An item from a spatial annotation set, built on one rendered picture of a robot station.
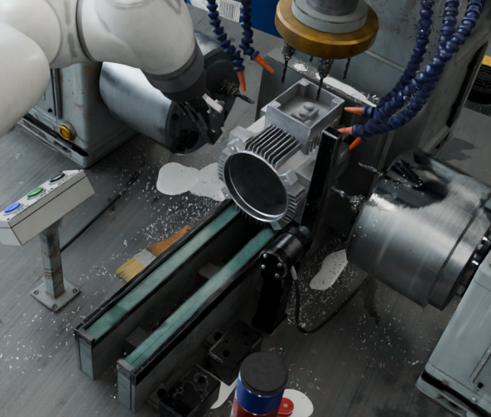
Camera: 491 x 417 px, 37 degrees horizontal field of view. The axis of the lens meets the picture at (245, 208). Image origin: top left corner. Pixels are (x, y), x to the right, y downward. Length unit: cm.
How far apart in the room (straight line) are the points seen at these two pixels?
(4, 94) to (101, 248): 100
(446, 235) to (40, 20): 72
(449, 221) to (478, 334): 20
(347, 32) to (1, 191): 85
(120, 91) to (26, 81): 89
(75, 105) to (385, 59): 66
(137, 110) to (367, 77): 48
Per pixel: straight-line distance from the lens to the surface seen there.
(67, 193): 130
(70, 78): 160
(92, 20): 97
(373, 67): 154
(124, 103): 152
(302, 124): 136
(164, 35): 94
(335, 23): 126
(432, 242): 126
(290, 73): 150
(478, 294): 124
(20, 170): 175
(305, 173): 137
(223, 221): 147
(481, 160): 197
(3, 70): 61
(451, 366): 138
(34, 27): 96
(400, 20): 148
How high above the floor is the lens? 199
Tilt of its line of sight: 46 degrees down
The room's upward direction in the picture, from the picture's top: 9 degrees clockwise
